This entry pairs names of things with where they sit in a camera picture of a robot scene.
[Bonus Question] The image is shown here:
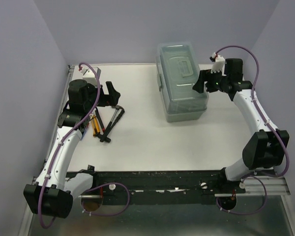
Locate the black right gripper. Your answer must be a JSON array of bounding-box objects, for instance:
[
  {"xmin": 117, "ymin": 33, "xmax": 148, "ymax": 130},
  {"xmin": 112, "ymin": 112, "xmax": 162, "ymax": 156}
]
[{"xmin": 192, "ymin": 68, "xmax": 228, "ymax": 94}]

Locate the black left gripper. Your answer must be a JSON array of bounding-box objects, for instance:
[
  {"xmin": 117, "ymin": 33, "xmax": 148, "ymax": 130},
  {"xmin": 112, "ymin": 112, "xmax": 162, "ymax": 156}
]
[{"xmin": 84, "ymin": 81, "xmax": 120, "ymax": 112}]

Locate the green plastic tool box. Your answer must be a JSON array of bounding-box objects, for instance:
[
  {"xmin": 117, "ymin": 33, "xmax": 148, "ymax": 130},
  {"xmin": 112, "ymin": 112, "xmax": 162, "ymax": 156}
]
[{"xmin": 155, "ymin": 42, "xmax": 209, "ymax": 122}]

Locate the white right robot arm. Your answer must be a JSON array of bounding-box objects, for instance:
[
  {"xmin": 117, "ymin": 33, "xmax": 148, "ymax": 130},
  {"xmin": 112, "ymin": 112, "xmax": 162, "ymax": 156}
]
[{"xmin": 193, "ymin": 55, "xmax": 290, "ymax": 193}]

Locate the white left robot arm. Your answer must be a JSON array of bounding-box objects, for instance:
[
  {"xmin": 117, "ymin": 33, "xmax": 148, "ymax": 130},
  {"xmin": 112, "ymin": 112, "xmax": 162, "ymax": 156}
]
[{"xmin": 24, "ymin": 79, "xmax": 120, "ymax": 218}]

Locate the small steel claw hammer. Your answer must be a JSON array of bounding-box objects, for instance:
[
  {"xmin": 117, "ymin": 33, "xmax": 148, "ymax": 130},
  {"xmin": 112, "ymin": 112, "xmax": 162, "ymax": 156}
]
[{"xmin": 100, "ymin": 105, "xmax": 125, "ymax": 143}]

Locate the yellow utility knife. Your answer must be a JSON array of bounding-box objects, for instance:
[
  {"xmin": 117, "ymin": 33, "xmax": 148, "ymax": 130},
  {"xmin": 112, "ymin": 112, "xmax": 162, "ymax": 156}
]
[{"xmin": 90, "ymin": 114, "xmax": 100, "ymax": 137}]

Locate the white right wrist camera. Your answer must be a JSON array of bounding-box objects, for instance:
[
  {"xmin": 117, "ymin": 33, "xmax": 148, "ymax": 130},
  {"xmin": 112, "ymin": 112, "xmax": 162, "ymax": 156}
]
[{"xmin": 210, "ymin": 53, "xmax": 225, "ymax": 73}]

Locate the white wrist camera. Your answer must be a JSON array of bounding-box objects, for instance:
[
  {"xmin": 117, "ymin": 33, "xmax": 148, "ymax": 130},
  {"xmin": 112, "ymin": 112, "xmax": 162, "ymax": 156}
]
[
  {"xmin": 210, "ymin": 53, "xmax": 225, "ymax": 73},
  {"xmin": 79, "ymin": 66, "xmax": 98, "ymax": 87}
]

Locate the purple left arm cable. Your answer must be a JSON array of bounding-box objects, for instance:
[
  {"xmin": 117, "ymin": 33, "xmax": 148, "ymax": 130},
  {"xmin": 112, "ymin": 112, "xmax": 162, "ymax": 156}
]
[{"xmin": 38, "ymin": 61, "xmax": 101, "ymax": 229}]

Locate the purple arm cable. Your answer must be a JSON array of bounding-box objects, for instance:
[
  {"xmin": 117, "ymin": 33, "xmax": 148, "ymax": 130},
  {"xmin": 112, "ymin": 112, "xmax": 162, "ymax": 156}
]
[
  {"xmin": 216, "ymin": 45, "xmax": 290, "ymax": 215},
  {"xmin": 38, "ymin": 61, "xmax": 101, "ymax": 229}
]

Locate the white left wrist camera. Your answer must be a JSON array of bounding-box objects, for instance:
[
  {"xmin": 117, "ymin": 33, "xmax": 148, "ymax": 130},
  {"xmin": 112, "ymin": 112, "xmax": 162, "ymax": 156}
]
[{"xmin": 79, "ymin": 66, "xmax": 98, "ymax": 87}]

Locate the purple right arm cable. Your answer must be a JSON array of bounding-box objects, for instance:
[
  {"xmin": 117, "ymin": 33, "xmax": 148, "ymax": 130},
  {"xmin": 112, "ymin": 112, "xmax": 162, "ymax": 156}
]
[{"xmin": 216, "ymin": 45, "xmax": 290, "ymax": 215}]

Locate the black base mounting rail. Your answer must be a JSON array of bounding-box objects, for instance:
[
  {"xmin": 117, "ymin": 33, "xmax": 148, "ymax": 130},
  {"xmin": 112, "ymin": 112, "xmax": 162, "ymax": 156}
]
[{"xmin": 71, "ymin": 169, "xmax": 249, "ymax": 206}]

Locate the aluminium frame rail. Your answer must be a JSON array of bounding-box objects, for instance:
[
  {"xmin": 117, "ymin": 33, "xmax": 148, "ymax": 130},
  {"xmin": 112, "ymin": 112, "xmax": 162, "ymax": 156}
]
[{"xmin": 242, "ymin": 176, "xmax": 291, "ymax": 196}]

